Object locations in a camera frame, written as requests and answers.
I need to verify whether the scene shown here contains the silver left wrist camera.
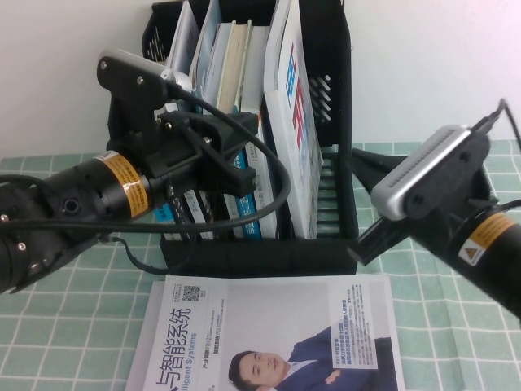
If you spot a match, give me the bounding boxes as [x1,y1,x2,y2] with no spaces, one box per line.
[96,48,195,139]

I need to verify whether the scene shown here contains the thick white spine orange-band book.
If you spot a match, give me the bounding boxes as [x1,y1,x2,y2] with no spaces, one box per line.
[240,26,282,239]

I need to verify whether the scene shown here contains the black spine robotics book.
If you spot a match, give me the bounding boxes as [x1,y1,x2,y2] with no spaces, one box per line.
[162,191,192,242]

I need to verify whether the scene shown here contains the white show catalogue book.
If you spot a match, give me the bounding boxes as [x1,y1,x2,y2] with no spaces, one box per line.
[264,0,326,240]

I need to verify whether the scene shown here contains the black camera cable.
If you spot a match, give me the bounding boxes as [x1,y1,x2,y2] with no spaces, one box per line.
[0,83,293,239]
[471,97,521,139]

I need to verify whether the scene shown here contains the black left camera cable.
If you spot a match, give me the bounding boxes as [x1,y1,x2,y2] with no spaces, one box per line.
[0,83,293,239]

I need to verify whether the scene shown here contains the black plastic book holder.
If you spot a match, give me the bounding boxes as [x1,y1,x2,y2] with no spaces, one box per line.
[140,0,362,279]

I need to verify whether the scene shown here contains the magazine with suited man cover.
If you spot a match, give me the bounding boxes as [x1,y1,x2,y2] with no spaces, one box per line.
[140,273,407,391]

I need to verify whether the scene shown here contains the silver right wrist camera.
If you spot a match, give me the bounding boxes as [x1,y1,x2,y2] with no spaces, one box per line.
[370,125,492,223]

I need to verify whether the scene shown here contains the cyan spine book, tan pages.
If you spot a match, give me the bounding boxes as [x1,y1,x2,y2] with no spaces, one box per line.
[153,203,177,224]

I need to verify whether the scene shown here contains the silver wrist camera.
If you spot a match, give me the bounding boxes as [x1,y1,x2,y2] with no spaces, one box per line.
[370,125,492,223]
[96,48,195,139]

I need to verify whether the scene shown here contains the green checked tablecloth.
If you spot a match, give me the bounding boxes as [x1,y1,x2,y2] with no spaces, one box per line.
[0,140,521,391]

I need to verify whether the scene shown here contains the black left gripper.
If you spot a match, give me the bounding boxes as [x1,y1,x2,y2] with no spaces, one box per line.
[106,111,262,194]

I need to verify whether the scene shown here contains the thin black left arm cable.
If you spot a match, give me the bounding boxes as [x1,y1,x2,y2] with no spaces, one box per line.
[99,235,174,273]

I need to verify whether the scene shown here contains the blue spine mechanism design book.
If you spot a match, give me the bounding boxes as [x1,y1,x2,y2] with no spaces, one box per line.
[218,22,263,240]

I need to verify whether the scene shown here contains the thin light blue magazine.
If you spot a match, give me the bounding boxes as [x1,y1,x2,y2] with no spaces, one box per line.
[189,0,223,103]

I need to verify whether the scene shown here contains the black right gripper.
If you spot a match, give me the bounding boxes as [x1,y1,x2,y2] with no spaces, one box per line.
[347,147,501,266]

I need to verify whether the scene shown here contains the thin white booklet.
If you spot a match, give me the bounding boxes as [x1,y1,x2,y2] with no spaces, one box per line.
[166,1,201,78]

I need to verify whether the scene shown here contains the black right camera cable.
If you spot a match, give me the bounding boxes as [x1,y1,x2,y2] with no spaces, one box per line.
[471,97,521,139]

